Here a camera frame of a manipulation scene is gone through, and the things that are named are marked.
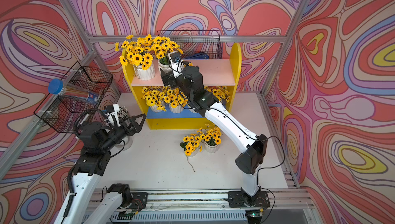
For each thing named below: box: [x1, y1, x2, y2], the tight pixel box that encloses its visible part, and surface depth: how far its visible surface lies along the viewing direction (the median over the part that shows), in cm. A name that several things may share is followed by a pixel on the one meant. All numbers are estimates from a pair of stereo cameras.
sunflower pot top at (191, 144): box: [179, 127, 206, 157], surface depth 81 cm
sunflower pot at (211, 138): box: [199, 123, 223, 154], surface depth 84 cm
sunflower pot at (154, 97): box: [141, 86, 167, 112], surface depth 82 cm
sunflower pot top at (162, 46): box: [151, 35, 184, 71], surface depth 63 cm
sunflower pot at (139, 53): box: [114, 33, 156, 81], surface depth 62 cm
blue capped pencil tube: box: [48, 78, 100, 104], surface depth 67 cm
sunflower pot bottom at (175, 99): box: [164, 86, 189, 114], surface depth 82 cm
